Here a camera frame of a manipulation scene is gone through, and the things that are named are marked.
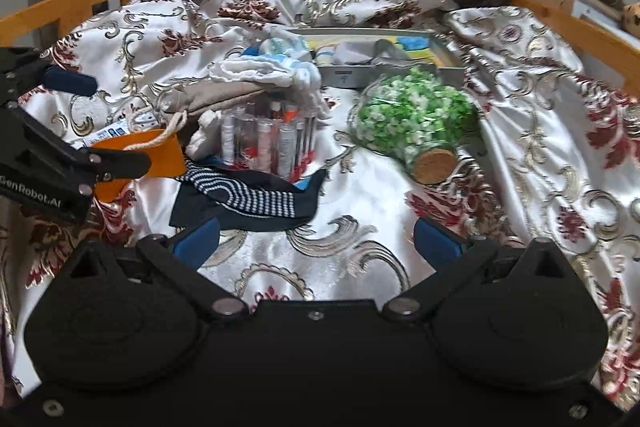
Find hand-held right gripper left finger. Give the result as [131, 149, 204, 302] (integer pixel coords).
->
[64, 216, 251, 321]

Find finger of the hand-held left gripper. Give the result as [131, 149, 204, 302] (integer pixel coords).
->
[0, 106, 153, 184]
[0, 47, 99, 108]

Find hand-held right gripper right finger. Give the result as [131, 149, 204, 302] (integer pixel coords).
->
[382, 216, 572, 321]

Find white floral fuzzy cloth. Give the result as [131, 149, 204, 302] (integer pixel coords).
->
[187, 111, 224, 158]

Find metal tray with cartoon print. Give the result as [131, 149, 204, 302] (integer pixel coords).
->
[287, 25, 467, 91]

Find tissue packet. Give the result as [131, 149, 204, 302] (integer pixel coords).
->
[242, 31, 314, 68]

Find grey cloth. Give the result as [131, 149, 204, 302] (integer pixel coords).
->
[333, 38, 422, 66]

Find blue and white milk carton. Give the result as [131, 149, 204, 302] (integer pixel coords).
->
[69, 113, 162, 148]

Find navy striped sock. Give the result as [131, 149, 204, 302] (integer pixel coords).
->
[169, 158, 329, 231]

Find pack of clear vials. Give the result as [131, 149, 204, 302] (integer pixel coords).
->
[219, 98, 319, 181]

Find glass jar of green candies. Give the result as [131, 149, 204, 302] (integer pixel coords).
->
[352, 66, 479, 186]

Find white ruffled sock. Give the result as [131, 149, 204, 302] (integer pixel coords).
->
[207, 56, 322, 108]

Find floral satin blanket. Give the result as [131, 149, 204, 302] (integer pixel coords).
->
[0, 0, 640, 414]

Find plush toy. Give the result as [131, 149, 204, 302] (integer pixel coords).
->
[620, 1, 640, 31]

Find beige drawstring pouch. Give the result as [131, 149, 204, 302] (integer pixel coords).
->
[122, 79, 282, 154]

